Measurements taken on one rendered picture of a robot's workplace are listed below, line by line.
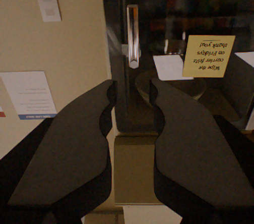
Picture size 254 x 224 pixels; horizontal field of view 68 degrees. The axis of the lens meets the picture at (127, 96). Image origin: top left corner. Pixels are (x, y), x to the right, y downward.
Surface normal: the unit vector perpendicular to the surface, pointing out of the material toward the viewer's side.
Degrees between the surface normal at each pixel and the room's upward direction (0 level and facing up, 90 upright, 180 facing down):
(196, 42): 90
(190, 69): 90
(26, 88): 90
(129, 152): 135
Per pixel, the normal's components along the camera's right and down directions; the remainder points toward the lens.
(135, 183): -0.05, -0.22
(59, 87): -0.03, 0.54
